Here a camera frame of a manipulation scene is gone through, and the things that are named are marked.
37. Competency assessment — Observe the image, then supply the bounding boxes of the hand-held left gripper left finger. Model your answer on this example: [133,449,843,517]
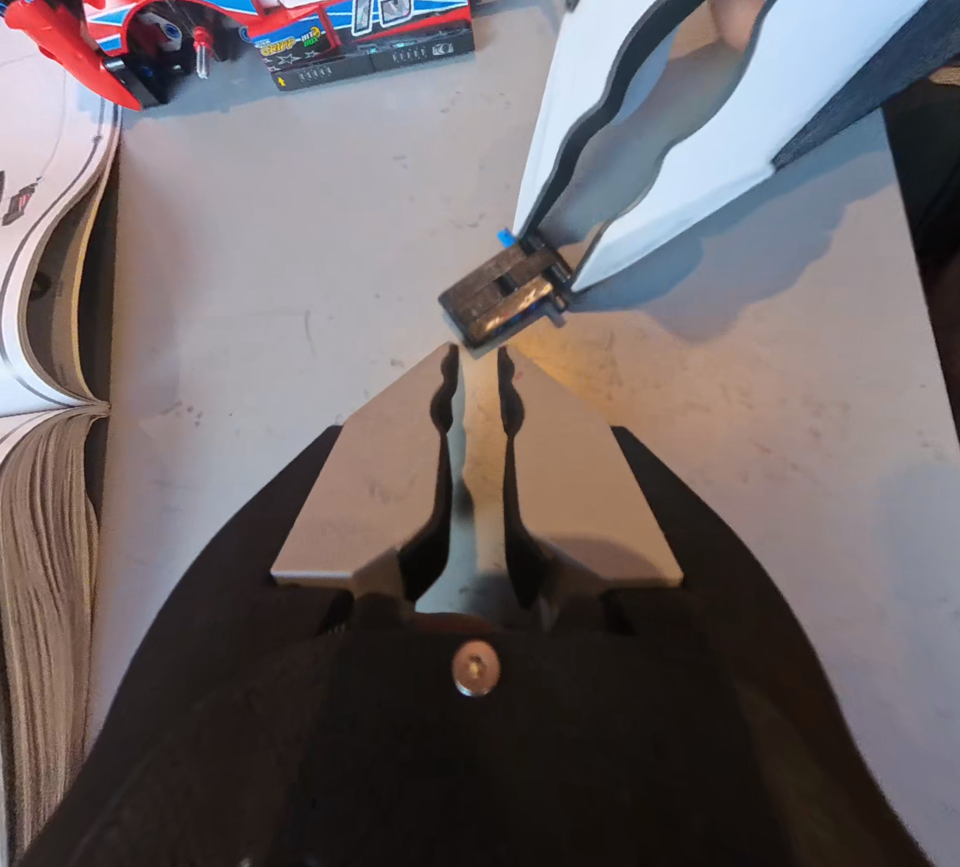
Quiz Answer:
[270,343,460,602]

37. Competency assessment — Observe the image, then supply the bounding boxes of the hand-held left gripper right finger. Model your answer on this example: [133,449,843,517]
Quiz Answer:
[496,345,685,611]

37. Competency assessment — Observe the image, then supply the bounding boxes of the black brick assembly blue pins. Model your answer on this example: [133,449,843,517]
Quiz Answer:
[437,228,577,360]

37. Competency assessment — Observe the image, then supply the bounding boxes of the light grey desk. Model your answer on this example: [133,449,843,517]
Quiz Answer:
[86,0,960,853]

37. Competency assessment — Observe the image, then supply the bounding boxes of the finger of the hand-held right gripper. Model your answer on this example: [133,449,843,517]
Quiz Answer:
[571,0,960,294]
[516,0,745,238]

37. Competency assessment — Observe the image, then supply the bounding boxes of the open instruction book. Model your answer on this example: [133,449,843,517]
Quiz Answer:
[0,19,123,867]

